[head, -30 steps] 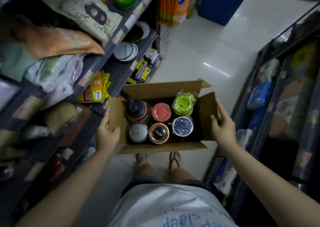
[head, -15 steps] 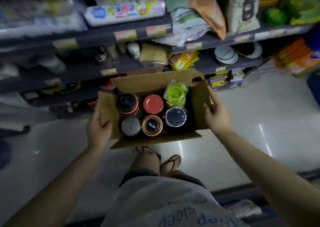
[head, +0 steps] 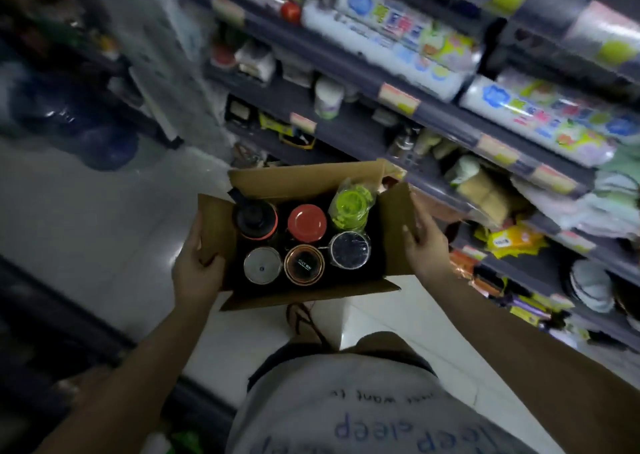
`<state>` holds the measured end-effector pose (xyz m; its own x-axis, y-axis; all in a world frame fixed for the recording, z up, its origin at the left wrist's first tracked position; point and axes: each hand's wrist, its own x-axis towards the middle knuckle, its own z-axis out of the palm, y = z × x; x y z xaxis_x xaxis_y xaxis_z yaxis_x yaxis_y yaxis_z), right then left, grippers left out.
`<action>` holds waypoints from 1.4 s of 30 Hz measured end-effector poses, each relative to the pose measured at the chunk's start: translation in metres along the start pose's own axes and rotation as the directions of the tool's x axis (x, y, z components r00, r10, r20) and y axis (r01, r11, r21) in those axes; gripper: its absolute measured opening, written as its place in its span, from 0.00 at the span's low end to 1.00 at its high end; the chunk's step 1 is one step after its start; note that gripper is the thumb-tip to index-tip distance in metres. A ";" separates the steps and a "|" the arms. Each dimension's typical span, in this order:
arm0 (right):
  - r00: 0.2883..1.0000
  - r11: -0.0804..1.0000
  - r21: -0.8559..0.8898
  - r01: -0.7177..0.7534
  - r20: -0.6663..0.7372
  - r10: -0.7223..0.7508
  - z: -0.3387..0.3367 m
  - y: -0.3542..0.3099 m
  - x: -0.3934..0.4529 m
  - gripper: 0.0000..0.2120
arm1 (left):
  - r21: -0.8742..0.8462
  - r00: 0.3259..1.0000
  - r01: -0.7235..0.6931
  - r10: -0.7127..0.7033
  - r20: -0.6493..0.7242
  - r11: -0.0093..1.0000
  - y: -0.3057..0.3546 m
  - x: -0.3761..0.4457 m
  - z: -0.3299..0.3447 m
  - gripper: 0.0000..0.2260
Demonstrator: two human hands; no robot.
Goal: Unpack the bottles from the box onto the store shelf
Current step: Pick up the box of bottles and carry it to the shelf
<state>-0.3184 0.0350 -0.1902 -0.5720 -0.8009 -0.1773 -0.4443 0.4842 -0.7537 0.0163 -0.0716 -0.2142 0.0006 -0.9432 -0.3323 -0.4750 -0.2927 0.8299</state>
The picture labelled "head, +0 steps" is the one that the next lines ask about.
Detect person's left hand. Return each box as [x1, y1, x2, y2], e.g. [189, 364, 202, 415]
[171, 214, 227, 309]

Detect clear glass bottle silver lid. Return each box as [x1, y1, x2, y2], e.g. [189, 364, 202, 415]
[243, 246, 283, 286]

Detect red vacuum bottle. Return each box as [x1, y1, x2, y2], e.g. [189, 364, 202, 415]
[286, 204, 329, 245]

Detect white blue printed roll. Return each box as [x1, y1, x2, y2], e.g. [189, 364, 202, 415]
[335, 0, 482, 72]
[301, 0, 469, 102]
[459, 75, 619, 168]

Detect person's right forearm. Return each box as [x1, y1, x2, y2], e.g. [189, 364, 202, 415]
[425, 268, 640, 454]

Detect white t-shirt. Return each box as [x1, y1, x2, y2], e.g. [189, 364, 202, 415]
[225, 351, 541, 454]

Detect person's left forearm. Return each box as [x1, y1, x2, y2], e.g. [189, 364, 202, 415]
[35, 298, 226, 454]

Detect white small bottle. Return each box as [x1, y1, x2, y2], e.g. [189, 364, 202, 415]
[313, 76, 346, 120]

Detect black shorts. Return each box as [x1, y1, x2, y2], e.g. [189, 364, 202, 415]
[247, 341, 437, 392]

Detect glass bottle orange lid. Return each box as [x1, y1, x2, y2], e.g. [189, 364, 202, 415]
[228, 188, 279, 242]

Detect green sports bottle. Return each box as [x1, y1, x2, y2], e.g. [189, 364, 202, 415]
[328, 178, 379, 233]

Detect dark left sandal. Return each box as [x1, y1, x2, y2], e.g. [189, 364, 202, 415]
[285, 302, 335, 351]

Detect person's right leg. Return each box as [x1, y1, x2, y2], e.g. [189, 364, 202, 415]
[342, 331, 419, 355]

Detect tan sponges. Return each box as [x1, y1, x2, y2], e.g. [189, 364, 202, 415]
[455, 168, 519, 226]

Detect brown cardboard box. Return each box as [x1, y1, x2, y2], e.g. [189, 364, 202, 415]
[196, 158, 419, 312]

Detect dark blue thermos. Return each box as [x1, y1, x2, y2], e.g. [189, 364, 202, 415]
[327, 230, 372, 271]

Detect dark tissue goods shelf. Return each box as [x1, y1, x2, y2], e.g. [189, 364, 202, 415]
[0, 253, 236, 454]

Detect person's right hand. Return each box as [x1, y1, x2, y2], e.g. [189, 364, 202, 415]
[402, 204, 453, 287]

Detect red tape roll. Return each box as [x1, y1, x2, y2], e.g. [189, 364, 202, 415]
[209, 44, 239, 70]

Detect gold thermos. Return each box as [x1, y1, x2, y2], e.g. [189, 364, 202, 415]
[283, 243, 326, 287]

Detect yellow labelled pack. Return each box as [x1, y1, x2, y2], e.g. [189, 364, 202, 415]
[473, 221, 547, 261]

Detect blue water jug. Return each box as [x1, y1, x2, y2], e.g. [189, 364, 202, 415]
[9, 76, 141, 172]

